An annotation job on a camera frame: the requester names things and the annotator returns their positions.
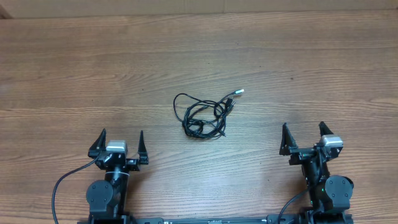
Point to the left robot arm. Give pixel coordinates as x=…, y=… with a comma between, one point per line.
x=107, y=197

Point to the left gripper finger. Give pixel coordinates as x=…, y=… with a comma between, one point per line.
x=142, y=152
x=98, y=146

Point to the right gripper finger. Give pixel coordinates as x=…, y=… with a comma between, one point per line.
x=288, y=144
x=324, y=129

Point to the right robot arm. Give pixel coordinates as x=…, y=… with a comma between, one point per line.
x=329, y=194

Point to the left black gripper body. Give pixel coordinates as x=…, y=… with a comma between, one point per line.
x=132, y=164

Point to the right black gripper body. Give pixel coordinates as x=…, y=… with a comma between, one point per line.
x=300, y=154

